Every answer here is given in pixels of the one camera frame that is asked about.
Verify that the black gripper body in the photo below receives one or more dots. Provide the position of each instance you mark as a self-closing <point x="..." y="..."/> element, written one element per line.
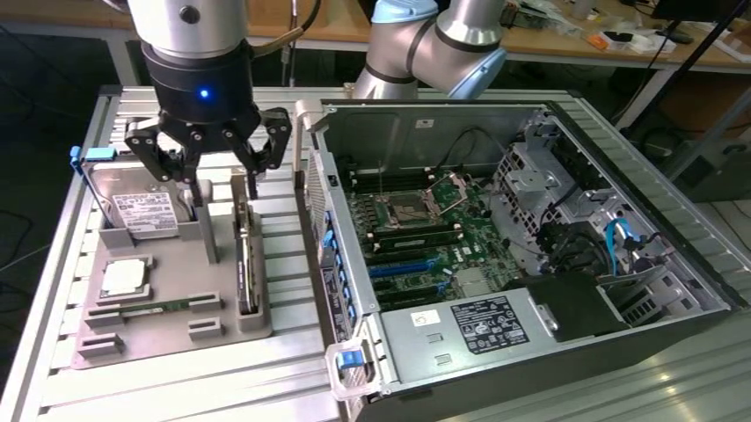
<point x="199" y="88"/>

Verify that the black graphics card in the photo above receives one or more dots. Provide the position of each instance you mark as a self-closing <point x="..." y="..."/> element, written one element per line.
<point x="247" y="281"/>

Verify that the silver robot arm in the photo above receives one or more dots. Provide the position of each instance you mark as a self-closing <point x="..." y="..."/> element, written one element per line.
<point x="188" y="26"/>

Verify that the black RAM slot white latches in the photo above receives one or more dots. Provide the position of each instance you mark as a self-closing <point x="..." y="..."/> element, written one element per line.
<point x="392" y="182"/>

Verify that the black expansion slot blue latch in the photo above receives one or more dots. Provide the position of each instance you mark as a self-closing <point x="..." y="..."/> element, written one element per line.
<point x="411" y="292"/>

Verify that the blue disk carrier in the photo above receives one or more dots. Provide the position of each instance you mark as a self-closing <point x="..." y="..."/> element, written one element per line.
<point x="96" y="154"/>

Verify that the silver hard disk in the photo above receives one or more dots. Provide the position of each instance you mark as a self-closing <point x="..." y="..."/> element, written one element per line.
<point x="147" y="202"/>

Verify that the black open PC case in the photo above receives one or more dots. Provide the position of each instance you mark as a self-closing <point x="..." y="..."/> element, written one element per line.
<point x="375" y="132"/>

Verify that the thin metal locking lever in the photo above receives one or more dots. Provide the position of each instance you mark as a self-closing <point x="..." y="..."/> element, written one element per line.
<point x="383" y="176"/>

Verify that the grey parts rack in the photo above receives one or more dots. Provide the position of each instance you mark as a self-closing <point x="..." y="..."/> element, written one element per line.
<point x="170" y="268"/>

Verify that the CPU socket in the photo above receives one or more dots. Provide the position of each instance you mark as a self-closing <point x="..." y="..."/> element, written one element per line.
<point x="404" y="211"/>

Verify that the silver CPU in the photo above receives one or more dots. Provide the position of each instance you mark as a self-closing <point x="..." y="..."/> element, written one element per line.
<point x="123" y="277"/>

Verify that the metal socket cover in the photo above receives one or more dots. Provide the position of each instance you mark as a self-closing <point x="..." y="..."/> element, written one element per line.
<point x="448" y="189"/>

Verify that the black RAM stick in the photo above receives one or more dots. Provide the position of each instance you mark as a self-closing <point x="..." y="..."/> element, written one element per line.
<point x="419" y="242"/>

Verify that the green RAM stick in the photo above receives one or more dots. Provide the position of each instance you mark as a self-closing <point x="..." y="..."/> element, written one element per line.
<point x="152" y="307"/>

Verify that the green motherboard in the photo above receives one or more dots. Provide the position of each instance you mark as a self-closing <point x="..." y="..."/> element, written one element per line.
<point x="470" y="228"/>

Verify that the metal drive cage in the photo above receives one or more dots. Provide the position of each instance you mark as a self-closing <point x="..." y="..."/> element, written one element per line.
<point x="528" y="182"/>

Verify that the silver chipset heatsink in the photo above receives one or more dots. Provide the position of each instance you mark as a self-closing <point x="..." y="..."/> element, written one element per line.
<point x="475" y="281"/>

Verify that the silver power supply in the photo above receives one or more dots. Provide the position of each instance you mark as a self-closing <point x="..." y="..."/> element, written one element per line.
<point x="411" y="347"/>

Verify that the clear plastic bags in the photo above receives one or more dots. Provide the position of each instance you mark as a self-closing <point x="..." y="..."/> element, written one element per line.
<point x="572" y="22"/>

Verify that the black plastic shroud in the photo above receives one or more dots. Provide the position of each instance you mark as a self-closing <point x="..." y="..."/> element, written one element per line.
<point x="568" y="303"/>

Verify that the orange white box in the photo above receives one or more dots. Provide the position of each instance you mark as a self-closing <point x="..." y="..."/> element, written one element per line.
<point x="622" y="41"/>

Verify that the black computer mouse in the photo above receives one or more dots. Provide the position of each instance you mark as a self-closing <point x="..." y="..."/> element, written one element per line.
<point x="680" y="37"/>

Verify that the metal disk bay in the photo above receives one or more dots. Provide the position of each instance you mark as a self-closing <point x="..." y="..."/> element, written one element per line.
<point x="642" y="307"/>

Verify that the dark grey computer tower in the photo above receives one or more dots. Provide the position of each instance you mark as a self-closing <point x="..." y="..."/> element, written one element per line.
<point x="722" y="176"/>

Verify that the wooden desk white frame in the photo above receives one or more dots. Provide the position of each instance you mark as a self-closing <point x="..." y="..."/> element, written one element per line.
<point x="587" y="48"/>

